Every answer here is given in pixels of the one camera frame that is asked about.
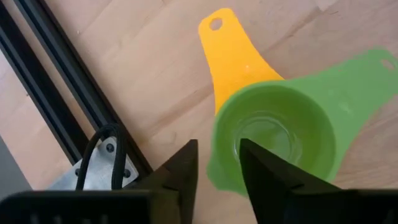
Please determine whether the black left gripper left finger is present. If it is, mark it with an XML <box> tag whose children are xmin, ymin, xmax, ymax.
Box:
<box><xmin>124</xmin><ymin>139</ymin><xmax>199</xmax><ymax>224</ymax></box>

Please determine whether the green measuring cup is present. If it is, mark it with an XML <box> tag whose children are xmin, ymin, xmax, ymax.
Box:
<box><xmin>206</xmin><ymin>48</ymin><xmax>398</xmax><ymax>197</ymax></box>

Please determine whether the silver metal base bracket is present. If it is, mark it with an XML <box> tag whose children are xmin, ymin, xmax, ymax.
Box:
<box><xmin>48</xmin><ymin>136</ymin><xmax>140</xmax><ymax>191</ymax></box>

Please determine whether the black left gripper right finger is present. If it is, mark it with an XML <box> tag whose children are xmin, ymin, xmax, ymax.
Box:
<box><xmin>238</xmin><ymin>138</ymin><xmax>340</xmax><ymax>224</ymax></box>

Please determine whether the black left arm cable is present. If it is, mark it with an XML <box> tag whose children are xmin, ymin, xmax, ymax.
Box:
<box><xmin>75</xmin><ymin>123</ymin><xmax>128</xmax><ymax>191</ymax></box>

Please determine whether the yellow measuring cup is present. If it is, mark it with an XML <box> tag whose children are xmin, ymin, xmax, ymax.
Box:
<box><xmin>198</xmin><ymin>7</ymin><xmax>285</xmax><ymax>116</ymax></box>

